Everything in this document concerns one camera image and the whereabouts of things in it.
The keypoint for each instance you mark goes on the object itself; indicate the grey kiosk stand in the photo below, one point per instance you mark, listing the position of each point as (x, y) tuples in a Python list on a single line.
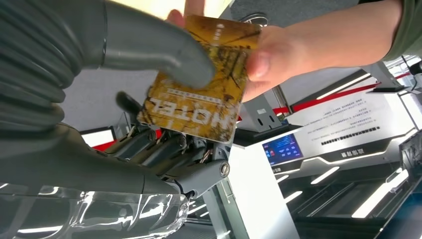
[(260, 113)]

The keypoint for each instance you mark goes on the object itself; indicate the white display counter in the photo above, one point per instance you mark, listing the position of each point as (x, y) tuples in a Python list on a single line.
[(346, 132)]

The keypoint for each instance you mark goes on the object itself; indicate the person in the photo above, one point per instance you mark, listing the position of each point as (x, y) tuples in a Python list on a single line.
[(412, 29)]

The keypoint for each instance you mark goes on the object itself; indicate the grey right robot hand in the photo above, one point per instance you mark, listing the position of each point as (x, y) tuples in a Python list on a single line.
[(82, 165)]

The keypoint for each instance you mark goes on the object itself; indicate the blue display screen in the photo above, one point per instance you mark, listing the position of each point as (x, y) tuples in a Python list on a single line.
[(283, 150)]

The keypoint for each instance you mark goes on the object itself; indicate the red barrier belt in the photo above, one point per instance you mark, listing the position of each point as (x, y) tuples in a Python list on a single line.
[(329, 97)]

